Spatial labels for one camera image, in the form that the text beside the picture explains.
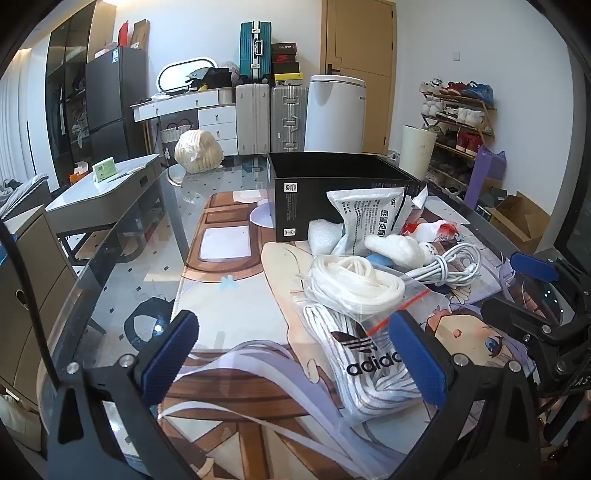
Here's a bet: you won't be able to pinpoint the white foam block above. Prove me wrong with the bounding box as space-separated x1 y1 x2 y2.
308 219 347 257

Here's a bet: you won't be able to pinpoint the printed bag of white shoelaces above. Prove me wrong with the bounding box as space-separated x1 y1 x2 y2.
302 305 437 425

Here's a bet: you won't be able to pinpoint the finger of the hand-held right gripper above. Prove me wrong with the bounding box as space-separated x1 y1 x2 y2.
480 295 568 352
509 250 578 291

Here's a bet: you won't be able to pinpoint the white plush toy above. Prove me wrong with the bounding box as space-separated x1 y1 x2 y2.
365 233 437 268

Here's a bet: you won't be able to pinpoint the cream round bundle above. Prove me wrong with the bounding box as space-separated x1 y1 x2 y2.
174 129 225 174

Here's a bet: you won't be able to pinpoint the white cylindrical bin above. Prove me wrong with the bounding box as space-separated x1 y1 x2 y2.
399 124 437 178

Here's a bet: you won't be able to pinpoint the stack of shoe boxes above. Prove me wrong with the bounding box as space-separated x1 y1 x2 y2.
271 42 303 86

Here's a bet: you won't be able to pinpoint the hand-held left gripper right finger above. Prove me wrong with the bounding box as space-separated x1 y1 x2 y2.
389 310 542 480

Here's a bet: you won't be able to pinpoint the flat cardboard boxes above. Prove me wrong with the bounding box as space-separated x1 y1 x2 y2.
117 19 151 49

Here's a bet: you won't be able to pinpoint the black bag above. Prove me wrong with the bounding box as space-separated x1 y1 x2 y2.
187 67 232 90

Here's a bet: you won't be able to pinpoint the black cardboard box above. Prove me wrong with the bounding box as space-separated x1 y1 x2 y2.
267 152 428 243

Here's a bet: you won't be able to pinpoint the open cardboard box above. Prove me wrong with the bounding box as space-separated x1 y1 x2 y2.
485 191 552 243

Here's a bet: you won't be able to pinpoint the white charging cable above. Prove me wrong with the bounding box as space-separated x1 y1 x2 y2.
406 242 483 289

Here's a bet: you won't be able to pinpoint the white dresser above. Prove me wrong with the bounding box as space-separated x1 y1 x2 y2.
130 89 238 158

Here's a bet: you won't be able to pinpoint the oval mirror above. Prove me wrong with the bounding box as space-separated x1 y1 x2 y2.
158 56 220 95

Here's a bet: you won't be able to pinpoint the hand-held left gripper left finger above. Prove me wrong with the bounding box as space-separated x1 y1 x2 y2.
46 310 200 480

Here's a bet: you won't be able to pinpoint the printed desk mat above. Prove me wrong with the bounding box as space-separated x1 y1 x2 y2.
157 191 573 480

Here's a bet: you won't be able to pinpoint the black refrigerator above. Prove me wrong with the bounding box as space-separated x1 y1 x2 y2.
85 46 148 162

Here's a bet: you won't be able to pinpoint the green box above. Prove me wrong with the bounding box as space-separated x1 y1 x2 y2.
92 158 118 181

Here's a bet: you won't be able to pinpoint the wooden door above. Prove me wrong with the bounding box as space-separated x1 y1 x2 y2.
322 0 398 155

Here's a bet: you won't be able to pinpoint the white suitcase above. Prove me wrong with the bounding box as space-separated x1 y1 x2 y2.
235 83 271 155

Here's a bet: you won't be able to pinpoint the teal suitcase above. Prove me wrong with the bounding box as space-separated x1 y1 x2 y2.
239 21 272 84

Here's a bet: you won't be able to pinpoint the silver suitcase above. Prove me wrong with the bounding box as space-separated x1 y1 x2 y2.
270 84 309 153

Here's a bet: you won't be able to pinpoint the zip bag of white shoelaces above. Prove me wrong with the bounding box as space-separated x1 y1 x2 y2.
295 254 432 326

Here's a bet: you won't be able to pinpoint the white cylindrical appliance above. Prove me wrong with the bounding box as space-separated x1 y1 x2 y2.
304 74 366 154

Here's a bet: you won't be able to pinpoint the wicker basket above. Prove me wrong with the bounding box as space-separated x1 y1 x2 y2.
160 122 192 146

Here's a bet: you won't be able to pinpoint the dark glass wardrobe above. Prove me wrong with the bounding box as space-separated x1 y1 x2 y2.
44 0 112 190

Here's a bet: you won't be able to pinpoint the wooden shoe rack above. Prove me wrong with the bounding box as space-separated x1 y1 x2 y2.
419 78 497 195

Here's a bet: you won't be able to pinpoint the grey side table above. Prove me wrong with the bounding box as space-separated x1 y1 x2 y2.
46 154 167 278

